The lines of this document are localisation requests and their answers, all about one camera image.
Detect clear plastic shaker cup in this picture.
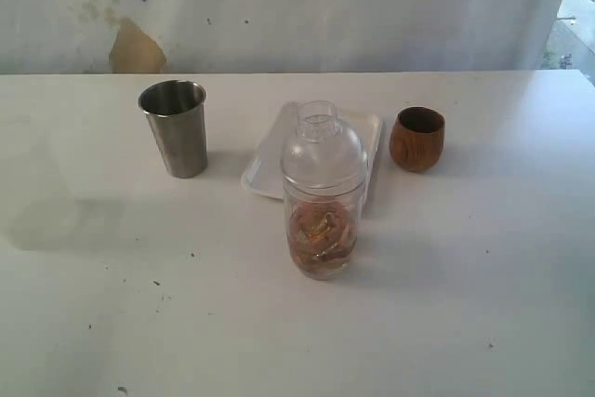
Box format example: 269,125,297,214
282,178,366,282

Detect clear plastic dome lid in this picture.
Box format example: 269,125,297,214
280,100,368,196

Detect wooden blocks and coins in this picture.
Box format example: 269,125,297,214
286,202,359,276

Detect brown wooden cup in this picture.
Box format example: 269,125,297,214
389,106,445,173

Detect stainless steel cup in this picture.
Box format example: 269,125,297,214
139,80,208,179

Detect white rectangular tray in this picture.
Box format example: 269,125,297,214
242,102,383,206

